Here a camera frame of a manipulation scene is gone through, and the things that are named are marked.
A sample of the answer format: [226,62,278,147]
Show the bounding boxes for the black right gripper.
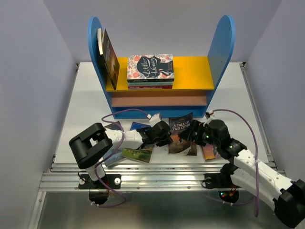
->
[176,120,219,147]

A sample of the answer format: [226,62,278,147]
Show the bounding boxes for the A Tale of Two Cities book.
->
[168,111,198,157]

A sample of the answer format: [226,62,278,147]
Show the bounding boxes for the Three Days to See book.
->
[97,28,120,90]

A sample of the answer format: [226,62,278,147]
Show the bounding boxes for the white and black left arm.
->
[69,121,172,188]

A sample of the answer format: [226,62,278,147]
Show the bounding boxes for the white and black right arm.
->
[178,119,305,229]

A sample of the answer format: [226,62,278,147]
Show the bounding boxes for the Animal Farm book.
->
[122,145,154,163]

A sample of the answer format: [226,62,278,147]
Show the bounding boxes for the sunset cover book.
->
[201,144,222,162]

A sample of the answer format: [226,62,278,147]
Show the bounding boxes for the red Roald Dahl book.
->
[128,85,173,90]

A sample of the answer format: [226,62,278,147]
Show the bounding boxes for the Nineteen Eighty-Four book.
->
[103,124,126,167]

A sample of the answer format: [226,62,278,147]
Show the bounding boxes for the teal spine book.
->
[127,82,173,86]

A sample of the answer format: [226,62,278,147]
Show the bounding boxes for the blue and yellow bookshelf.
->
[88,15,235,119]

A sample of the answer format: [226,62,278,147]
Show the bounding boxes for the Little Women book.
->
[127,54,174,83]

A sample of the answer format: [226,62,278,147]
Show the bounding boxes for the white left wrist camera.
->
[146,113,162,127]

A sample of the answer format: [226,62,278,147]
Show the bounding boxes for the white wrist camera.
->
[146,113,162,127]
[205,111,215,119]

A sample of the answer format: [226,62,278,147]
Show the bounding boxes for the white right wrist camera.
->
[205,111,215,119]

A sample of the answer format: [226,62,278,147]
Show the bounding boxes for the aluminium rail frame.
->
[39,62,276,192]

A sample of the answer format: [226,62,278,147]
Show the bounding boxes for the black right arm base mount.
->
[202,163,238,189]

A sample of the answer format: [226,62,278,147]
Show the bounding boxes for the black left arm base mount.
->
[78,174,122,190]

